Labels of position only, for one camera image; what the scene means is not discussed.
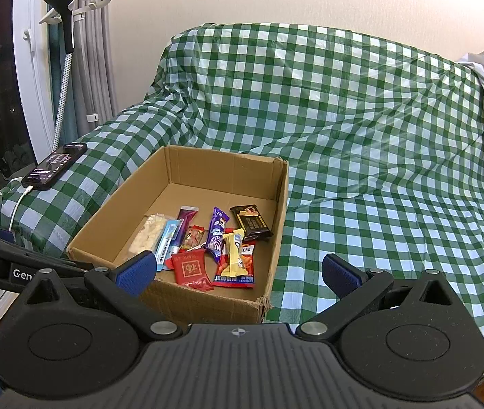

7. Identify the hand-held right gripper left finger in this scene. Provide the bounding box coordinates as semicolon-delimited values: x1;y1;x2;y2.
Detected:
18;251;185;342

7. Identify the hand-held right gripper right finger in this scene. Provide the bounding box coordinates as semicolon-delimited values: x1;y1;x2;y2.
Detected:
295;253;459;337

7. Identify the white nougat packet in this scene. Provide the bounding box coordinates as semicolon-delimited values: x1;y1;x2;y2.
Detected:
128;215;169;257

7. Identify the blue stick packet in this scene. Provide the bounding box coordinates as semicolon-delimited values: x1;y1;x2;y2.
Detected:
156;219;184;272

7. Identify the red square packet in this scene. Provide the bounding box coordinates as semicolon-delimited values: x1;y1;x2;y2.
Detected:
171;249;215;291

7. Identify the small orange snack packet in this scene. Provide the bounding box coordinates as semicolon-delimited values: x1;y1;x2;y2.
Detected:
179;225;207;251

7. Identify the purple long stick packet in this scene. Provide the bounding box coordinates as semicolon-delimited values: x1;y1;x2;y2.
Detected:
177;207;199;240

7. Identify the purple candy wrapper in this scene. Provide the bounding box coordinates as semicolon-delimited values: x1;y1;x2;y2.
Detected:
205;207;230;263

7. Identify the red peanut packet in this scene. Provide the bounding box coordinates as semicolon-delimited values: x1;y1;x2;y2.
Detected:
213;241;256;289

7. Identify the yellow snack bar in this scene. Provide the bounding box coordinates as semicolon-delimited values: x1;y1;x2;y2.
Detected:
221;229;247;278

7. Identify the black cracker packet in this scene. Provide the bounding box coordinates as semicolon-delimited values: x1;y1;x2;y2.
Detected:
230;205;274;242

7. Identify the brown cardboard box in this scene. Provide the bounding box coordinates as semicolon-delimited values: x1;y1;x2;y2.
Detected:
66;145;290;325

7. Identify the black smartphone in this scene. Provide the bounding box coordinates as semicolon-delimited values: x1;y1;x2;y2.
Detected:
21;142;88;191

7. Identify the teal curtain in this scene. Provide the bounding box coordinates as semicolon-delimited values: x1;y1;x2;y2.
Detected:
46;0;81;146

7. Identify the green checkered cloth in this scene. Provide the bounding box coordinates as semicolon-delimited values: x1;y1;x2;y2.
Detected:
0;23;484;350

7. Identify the grey curtain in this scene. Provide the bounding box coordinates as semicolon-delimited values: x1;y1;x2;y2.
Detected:
72;0;120;137

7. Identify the white charging cable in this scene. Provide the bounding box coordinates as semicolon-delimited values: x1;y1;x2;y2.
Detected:
7;185;34;234

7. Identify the white window frame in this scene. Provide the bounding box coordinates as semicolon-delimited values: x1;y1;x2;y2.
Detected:
12;0;61;167

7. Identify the black garment steamer with hose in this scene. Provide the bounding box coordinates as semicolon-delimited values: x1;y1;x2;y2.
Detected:
43;0;76;153

